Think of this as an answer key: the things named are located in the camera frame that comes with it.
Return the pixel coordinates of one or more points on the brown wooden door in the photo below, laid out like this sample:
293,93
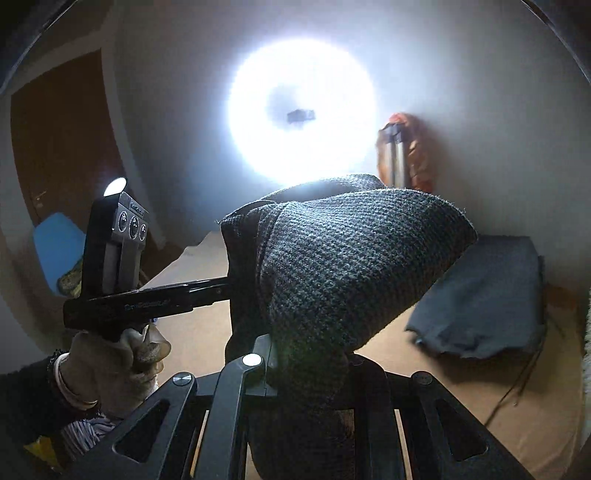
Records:
64,138

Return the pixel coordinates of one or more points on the person's left hand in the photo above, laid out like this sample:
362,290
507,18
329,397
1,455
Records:
111,369

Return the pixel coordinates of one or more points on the blue chair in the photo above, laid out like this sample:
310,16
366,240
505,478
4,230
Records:
55,240

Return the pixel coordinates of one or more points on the silver folded tripod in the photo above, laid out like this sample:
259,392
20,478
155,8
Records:
397,157

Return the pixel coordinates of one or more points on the grey woven pants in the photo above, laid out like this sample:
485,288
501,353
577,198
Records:
346,267

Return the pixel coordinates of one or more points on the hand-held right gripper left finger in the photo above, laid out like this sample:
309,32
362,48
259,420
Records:
240,392

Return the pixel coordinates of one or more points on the orange bag with metal pole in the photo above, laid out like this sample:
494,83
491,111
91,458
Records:
420,152

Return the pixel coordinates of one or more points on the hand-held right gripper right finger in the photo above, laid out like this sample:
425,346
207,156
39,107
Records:
369,406

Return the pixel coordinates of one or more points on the yellow-green patterned cloth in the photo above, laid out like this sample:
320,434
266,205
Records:
71,282

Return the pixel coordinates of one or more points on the dark folded cloth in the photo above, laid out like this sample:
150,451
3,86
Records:
489,300

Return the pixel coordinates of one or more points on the person's left forearm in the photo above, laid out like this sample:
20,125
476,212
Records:
32,401

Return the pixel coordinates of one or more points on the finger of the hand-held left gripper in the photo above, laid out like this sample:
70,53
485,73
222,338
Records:
207,291

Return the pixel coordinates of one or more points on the beige blanket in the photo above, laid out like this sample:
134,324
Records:
461,397

